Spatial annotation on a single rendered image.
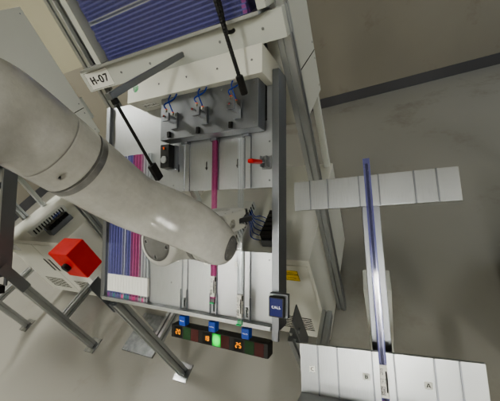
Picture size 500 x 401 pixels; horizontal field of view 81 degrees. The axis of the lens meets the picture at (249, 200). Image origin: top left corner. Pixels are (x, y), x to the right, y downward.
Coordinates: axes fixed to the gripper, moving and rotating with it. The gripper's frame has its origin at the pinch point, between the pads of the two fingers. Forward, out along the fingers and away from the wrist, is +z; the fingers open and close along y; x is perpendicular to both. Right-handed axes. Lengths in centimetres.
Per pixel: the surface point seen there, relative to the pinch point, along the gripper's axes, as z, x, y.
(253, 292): 0.8, 21.9, -1.9
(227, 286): 0.9, 21.1, 6.4
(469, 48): 331, -125, -113
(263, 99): 7.4, -31.0, -6.2
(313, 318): 51, 54, -5
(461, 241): 124, 35, -71
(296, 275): 34.8, 29.2, -3.4
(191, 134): 2.7, -24.0, 15.5
